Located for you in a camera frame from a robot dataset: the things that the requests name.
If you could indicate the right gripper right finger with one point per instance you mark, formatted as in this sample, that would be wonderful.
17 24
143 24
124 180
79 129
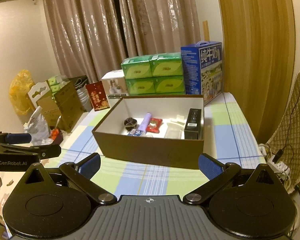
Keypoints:
220 175

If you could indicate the tall black product box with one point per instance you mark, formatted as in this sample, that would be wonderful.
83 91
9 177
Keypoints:
193 126

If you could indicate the crumpled white plastic bag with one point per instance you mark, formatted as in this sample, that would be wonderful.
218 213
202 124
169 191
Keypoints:
38 128

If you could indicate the golden yellow curtain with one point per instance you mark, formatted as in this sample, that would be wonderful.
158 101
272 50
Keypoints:
259 53

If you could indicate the brown cardboard storage box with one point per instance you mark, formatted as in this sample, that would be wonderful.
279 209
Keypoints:
151 148

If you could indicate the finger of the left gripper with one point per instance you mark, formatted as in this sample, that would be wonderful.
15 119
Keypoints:
15 138
43 151

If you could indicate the white product box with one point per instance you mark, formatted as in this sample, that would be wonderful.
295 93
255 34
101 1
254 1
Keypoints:
114 84

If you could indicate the white power strip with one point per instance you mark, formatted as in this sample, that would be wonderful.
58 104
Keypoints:
279 167

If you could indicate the clear plastic cup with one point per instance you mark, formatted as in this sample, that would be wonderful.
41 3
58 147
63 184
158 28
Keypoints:
174 130

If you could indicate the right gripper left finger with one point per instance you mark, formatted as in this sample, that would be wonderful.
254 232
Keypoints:
78 176

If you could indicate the dark velvet scrunchie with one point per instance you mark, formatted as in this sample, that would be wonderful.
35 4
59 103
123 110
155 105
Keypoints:
130 124

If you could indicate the quilted olive chair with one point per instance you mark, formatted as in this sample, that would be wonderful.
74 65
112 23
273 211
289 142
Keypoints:
285 142

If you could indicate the purple cosmetic tube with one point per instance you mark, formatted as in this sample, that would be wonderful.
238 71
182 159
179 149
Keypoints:
145 122

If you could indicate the dark red gift envelope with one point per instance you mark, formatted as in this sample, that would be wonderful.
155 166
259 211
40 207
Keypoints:
97 96

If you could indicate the blue milk carton box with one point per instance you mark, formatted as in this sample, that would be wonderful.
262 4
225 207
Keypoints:
202 69

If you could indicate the yellow plastic bag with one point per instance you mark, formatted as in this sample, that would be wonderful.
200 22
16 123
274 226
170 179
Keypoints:
18 92

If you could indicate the blue dental floss box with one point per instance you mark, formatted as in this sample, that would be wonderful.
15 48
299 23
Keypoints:
136 133

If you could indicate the beige curtain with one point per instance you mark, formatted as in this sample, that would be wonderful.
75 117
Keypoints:
93 37

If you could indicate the brown cardboard boxes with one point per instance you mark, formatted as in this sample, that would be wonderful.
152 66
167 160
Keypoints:
62 108

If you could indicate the green tissue pack stack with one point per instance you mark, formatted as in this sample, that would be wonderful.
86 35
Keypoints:
154 74

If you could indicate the red snack packet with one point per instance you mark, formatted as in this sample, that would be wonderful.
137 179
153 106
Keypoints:
154 125

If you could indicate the plaid tablecloth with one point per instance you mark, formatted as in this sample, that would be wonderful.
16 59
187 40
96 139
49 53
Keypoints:
228 138

